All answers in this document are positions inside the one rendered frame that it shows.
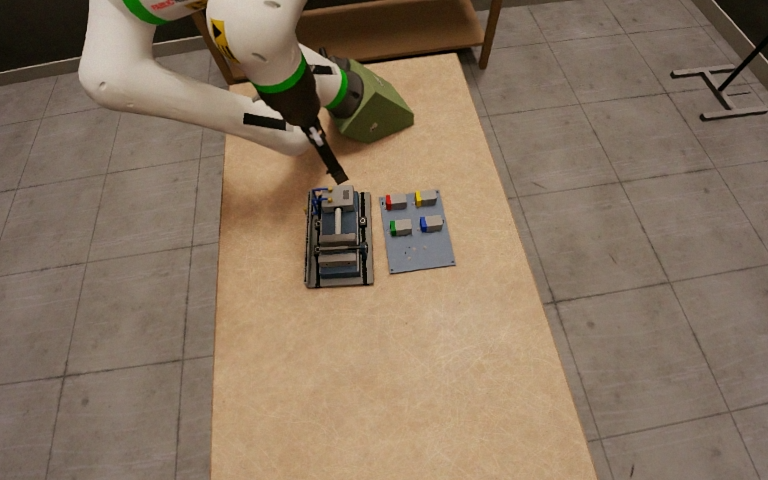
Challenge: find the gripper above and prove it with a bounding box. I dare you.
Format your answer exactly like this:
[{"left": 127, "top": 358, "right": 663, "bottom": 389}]
[{"left": 279, "top": 92, "right": 348, "bottom": 185}]

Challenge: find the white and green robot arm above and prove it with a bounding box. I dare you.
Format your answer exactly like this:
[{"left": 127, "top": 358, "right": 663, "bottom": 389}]
[{"left": 79, "top": 0, "right": 364, "bottom": 156}]

